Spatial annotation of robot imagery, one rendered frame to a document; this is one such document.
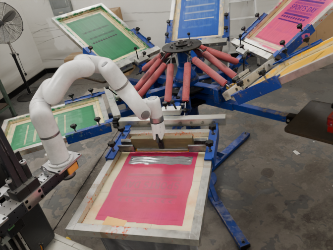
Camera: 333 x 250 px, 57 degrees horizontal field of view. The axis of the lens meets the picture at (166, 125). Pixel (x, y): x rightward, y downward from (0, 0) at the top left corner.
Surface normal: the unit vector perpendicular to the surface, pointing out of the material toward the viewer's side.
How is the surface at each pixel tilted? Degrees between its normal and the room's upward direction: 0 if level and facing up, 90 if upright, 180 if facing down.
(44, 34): 90
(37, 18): 90
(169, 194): 0
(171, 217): 0
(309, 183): 0
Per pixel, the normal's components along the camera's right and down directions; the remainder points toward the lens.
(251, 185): -0.16, -0.85
